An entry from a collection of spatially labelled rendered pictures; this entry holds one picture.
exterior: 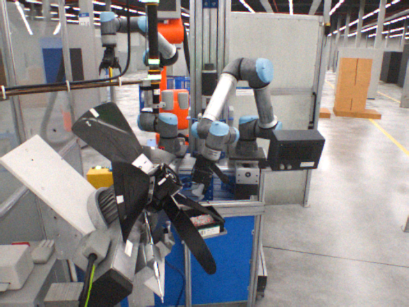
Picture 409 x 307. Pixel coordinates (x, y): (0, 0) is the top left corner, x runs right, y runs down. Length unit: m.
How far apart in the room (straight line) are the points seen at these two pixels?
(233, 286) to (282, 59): 2.08
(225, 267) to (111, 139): 1.16
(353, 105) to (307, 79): 6.10
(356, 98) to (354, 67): 0.84
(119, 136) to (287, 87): 2.28
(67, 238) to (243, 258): 1.10
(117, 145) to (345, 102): 8.41
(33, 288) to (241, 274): 1.19
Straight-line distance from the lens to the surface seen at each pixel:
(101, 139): 1.04
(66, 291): 1.24
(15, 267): 1.22
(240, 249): 1.85
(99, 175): 1.55
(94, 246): 0.86
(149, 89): 1.05
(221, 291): 2.03
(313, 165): 1.69
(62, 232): 1.13
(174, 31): 5.09
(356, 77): 9.11
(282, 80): 3.07
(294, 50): 3.10
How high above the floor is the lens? 1.64
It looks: 19 degrees down
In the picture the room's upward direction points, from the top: straight up
